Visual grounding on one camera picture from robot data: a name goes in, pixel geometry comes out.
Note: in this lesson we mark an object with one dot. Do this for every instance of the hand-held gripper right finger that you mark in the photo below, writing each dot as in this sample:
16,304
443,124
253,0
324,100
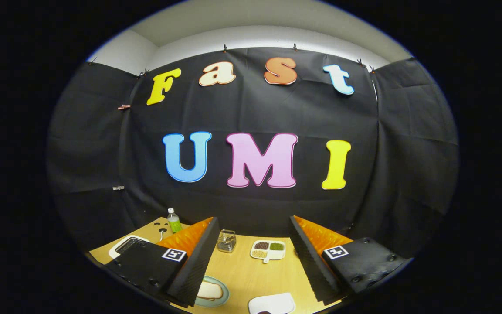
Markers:
310,261

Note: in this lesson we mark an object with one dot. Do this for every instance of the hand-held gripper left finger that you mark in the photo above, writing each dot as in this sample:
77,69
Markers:
194,266

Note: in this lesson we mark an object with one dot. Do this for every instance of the plain bread slice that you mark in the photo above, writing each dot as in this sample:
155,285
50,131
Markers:
211,291

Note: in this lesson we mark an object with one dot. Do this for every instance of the white divided dish of beans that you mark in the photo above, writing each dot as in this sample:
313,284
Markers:
268,251

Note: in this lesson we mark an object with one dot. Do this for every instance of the light green plate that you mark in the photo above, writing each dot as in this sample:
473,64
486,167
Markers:
224,300

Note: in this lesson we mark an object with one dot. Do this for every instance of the green label water bottle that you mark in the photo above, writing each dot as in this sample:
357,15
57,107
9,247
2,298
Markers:
174,224

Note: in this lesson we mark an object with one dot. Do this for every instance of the square white plate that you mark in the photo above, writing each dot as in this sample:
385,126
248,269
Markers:
273,303

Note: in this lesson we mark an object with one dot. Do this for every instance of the black backdrop cloth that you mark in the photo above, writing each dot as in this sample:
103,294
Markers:
277,205

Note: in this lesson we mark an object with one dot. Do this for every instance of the white toaster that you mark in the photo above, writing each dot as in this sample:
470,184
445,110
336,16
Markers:
122,244

